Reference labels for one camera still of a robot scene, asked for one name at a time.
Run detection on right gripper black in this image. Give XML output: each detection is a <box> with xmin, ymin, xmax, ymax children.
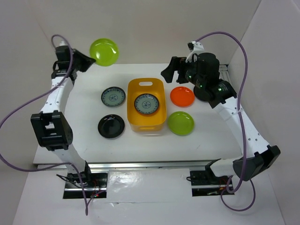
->
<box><xmin>160</xmin><ymin>56</ymin><xmax>205</xmax><ymax>88</ymax></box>

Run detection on green plate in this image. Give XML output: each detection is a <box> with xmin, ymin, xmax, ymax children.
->
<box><xmin>167</xmin><ymin>111</ymin><xmax>195</xmax><ymax>136</ymax></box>
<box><xmin>90</xmin><ymin>38</ymin><xmax>119</xmax><ymax>67</ymax></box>

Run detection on blue patterned plate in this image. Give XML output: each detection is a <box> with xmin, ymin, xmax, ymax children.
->
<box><xmin>134</xmin><ymin>93</ymin><xmax>159</xmax><ymax>115</ymax></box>
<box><xmin>101</xmin><ymin>87</ymin><xmax>126</xmax><ymax>107</ymax></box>

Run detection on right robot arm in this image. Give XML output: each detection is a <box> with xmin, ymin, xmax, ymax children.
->
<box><xmin>161</xmin><ymin>53</ymin><xmax>281</xmax><ymax>184</ymax></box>

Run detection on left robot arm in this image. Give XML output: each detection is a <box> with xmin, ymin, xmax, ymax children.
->
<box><xmin>30</xmin><ymin>45</ymin><xmax>95</xmax><ymax>187</ymax></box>

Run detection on yellow plastic bin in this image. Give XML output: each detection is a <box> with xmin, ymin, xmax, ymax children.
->
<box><xmin>127</xmin><ymin>78</ymin><xmax>167</xmax><ymax>132</ymax></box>

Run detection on orange plate far left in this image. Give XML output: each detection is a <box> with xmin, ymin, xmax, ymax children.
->
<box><xmin>170</xmin><ymin>86</ymin><xmax>195</xmax><ymax>107</ymax></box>

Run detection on black plate right side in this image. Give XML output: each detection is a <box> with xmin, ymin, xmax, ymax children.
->
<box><xmin>193</xmin><ymin>86</ymin><xmax>212</xmax><ymax>102</ymax></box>

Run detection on black plate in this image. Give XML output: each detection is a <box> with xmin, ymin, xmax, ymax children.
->
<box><xmin>97</xmin><ymin>114</ymin><xmax>125</xmax><ymax>139</ymax></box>
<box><xmin>193</xmin><ymin>86</ymin><xmax>212</xmax><ymax>102</ymax></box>

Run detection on black plate left side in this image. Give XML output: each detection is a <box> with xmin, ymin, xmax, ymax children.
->
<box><xmin>97</xmin><ymin>114</ymin><xmax>125</xmax><ymax>139</ymax></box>

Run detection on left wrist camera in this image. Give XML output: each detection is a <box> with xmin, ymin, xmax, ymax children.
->
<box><xmin>56</xmin><ymin>40</ymin><xmax>68</xmax><ymax>52</ymax></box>

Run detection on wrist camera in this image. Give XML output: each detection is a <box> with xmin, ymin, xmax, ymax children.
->
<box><xmin>186</xmin><ymin>41</ymin><xmax>205</xmax><ymax>63</ymax></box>
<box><xmin>56</xmin><ymin>40</ymin><xmax>68</xmax><ymax>52</ymax></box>

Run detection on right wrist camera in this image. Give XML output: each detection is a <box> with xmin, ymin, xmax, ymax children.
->
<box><xmin>186</xmin><ymin>41</ymin><xmax>205</xmax><ymax>63</ymax></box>

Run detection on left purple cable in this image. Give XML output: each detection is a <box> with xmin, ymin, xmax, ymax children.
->
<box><xmin>0</xmin><ymin>34</ymin><xmax>90</xmax><ymax>216</ymax></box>

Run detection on purple cable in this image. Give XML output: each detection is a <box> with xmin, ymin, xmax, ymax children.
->
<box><xmin>194</xmin><ymin>31</ymin><xmax>256</xmax><ymax>212</ymax></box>
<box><xmin>0</xmin><ymin>34</ymin><xmax>90</xmax><ymax>216</ymax></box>

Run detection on aluminium side rail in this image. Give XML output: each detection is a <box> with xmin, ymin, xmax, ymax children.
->
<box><xmin>219</xmin><ymin>65</ymin><xmax>232</xmax><ymax>83</ymax></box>

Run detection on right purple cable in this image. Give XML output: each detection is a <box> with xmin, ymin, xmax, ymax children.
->
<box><xmin>194</xmin><ymin>31</ymin><xmax>256</xmax><ymax>212</ymax></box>

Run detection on aluminium front rail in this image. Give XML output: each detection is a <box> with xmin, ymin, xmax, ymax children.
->
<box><xmin>35</xmin><ymin>160</ymin><xmax>211</xmax><ymax>170</ymax></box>

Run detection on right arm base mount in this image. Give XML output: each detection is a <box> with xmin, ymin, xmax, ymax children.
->
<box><xmin>186</xmin><ymin>165</ymin><xmax>232</xmax><ymax>197</ymax></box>

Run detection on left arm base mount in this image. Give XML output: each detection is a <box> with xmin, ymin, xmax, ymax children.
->
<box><xmin>56</xmin><ymin>167</ymin><xmax>108</xmax><ymax>199</ymax></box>

